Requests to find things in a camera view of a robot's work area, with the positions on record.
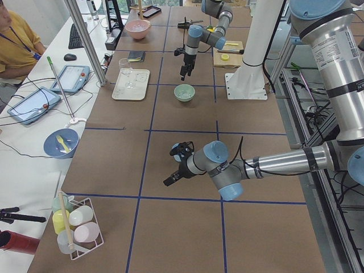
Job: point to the light green ceramic bowl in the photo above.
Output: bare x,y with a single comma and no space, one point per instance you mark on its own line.
184,92

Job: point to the blue teach pendant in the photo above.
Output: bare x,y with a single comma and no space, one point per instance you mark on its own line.
73,77
32,107

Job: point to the light blue plastic cup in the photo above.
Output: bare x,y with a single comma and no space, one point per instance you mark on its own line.
176,152

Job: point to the black tripod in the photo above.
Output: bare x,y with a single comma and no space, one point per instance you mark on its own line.
9,215

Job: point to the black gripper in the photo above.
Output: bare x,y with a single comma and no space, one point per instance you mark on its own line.
189,59
183,169

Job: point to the metal tray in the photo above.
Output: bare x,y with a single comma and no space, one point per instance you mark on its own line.
150,11

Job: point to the yellow sponge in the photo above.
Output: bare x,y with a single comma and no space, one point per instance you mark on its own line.
135,60

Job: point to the white cup in rack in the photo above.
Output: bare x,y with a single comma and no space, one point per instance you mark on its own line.
81,215

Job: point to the clear wine glass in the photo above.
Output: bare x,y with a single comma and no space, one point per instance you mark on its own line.
126,70

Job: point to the pink bowl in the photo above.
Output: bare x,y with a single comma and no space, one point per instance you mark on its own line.
138,35

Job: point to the lemon slice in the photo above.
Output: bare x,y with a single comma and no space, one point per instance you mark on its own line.
225,57

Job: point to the yellow plastic fork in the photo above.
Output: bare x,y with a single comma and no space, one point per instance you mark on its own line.
62,142

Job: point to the blue teach pendant near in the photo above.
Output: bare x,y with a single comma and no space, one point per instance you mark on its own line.
32,107

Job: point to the clear cup in rack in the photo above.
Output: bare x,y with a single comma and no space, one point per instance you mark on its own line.
63,243

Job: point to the white wire dish rack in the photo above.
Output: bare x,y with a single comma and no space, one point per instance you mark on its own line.
76,226

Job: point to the pink cup in rack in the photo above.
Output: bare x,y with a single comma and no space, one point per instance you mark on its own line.
87,232

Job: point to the red bottle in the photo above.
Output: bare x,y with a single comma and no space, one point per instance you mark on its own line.
20,243

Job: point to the cream bear tray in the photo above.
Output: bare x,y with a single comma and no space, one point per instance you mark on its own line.
138,92

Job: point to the green tipped metal rod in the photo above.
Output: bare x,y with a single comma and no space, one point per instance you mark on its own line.
73,119

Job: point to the wooden rack handle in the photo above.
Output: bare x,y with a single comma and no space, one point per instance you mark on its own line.
67,226

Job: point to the person in yellow shirt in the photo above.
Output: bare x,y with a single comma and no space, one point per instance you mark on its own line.
21,47

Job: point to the aluminium frame post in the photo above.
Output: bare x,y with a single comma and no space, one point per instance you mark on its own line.
86,40

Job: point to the grey folded cloth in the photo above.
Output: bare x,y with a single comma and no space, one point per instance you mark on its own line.
136,54

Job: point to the clear ice cubes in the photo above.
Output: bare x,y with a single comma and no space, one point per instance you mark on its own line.
137,27

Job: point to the black keyboard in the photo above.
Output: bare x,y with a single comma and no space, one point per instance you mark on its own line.
75,41

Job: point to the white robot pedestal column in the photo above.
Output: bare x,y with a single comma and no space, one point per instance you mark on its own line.
247,82

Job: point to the blue plastic bowl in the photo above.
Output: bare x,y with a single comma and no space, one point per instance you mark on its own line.
55,150

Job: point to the wooden cutting board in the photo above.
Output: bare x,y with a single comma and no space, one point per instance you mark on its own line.
230,56

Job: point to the blue teach pendant far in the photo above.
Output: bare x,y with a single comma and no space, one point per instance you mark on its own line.
73,77

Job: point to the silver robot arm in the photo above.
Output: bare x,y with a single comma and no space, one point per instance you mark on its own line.
197,33
324,26

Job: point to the black handled knife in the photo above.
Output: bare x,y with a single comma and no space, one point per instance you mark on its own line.
232,51

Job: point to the yellow cup in rack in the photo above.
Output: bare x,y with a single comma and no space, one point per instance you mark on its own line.
58,221

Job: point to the black computer mouse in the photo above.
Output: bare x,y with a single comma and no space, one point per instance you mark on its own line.
70,57

